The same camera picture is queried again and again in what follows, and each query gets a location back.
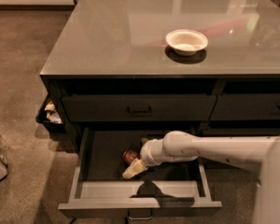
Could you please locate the black bin with trash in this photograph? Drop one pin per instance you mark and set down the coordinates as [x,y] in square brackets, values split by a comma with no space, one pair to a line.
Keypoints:
[47,116]

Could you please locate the dark top left drawer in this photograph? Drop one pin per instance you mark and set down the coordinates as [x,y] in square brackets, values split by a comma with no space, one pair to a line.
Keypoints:
[155,107]

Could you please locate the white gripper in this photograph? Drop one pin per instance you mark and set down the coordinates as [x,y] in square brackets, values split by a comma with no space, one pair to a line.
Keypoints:
[146,155]

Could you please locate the dark cabinet with grey counter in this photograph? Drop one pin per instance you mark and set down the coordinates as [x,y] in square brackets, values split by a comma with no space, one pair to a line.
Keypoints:
[115,47]

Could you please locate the white paper bowl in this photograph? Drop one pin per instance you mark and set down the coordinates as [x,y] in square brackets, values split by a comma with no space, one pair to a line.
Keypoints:
[186,42]

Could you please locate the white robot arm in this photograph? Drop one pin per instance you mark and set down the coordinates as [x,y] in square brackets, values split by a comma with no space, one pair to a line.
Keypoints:
[259,154]

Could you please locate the dark middle right drawer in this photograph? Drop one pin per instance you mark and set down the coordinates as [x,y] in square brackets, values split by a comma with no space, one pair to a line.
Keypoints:
[242,132]

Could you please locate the dark drawer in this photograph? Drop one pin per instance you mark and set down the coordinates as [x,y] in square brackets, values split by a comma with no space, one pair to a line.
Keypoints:
[264,106]
[155,107]
[242,132]

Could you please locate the dark top right drawer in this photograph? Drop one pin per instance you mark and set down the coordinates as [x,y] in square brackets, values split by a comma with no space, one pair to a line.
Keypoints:
[264,106]

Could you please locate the red coke can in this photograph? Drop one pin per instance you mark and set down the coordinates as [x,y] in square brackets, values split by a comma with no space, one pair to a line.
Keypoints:
[130,155]

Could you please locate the open grey middle drawer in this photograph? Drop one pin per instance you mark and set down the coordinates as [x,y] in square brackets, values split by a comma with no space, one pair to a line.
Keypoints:
[99,190]

